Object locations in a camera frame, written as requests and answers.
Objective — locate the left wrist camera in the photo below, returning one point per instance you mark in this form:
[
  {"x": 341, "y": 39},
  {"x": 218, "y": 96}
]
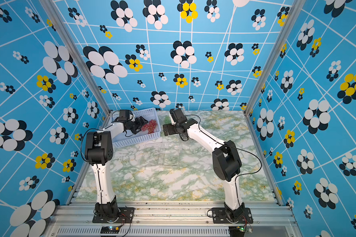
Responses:
[{"x": 124, "y": 116}]

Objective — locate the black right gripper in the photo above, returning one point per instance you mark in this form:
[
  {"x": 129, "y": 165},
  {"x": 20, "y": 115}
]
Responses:
[{"x": 170, "y": 128}]

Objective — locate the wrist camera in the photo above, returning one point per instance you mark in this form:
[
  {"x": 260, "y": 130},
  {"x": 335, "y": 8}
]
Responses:
[
  {"x": 124, "y": 116},
  {"x": 177, "y": 116}
]

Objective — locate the red grape bunch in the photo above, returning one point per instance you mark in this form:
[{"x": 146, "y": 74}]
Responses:
[{"x": 150, "y": 127}]

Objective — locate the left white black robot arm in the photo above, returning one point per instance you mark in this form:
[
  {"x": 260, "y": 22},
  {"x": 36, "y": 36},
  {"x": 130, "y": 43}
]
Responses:
[{"x": 98, "y": 154}]

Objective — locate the green grape bunch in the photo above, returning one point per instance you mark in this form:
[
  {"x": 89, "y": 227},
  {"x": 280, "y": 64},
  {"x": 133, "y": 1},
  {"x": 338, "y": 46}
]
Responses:
[{"x": 167, "y": 120}]

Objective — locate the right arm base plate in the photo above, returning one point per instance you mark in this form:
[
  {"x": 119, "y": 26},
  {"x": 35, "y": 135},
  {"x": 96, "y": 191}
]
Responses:
[{"x": 223, "y": 215}]

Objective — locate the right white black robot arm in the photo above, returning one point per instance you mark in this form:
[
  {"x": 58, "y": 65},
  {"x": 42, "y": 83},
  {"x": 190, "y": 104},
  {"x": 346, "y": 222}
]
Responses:
[{"x": 225, "y": 158}]

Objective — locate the light blue perforated plastic basket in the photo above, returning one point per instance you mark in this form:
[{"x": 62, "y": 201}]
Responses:
[{"x": 127, "y": 138}]

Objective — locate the aluminium front rail frame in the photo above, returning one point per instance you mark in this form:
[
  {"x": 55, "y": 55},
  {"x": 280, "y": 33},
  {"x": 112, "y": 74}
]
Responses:
[{"x": 174, "y": 219}]

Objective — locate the clear plastic clamshell container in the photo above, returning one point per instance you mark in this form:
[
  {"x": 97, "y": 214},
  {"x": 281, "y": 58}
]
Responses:
[{"x": 161, "y": 116}]

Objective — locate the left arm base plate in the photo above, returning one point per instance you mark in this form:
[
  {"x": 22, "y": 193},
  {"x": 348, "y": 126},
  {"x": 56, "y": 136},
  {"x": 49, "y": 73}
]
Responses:
[{"x": 107, "y": 215}]

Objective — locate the left green circuit board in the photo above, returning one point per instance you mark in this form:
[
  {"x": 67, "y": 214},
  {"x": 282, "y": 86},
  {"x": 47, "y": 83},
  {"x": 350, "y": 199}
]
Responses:
[{"x": 108, "y": 231}]

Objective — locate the right green circuit board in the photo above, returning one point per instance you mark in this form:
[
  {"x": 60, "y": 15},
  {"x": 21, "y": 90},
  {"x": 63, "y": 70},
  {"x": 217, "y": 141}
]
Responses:
[{"x": 238, "y": 231}]

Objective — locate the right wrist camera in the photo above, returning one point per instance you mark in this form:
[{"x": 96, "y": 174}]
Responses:
[{"x": 177, "y": 116}]

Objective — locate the green circuit board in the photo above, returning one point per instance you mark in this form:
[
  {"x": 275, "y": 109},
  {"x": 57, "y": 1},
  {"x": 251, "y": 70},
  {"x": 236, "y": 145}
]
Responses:
[
  {"x": 238, "y": 231},
  {"x": 108, "y": 231}
]

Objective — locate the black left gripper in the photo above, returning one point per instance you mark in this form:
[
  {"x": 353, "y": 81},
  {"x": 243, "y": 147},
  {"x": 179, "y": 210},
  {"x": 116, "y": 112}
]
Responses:
[{"x": 139, "y": 124}]

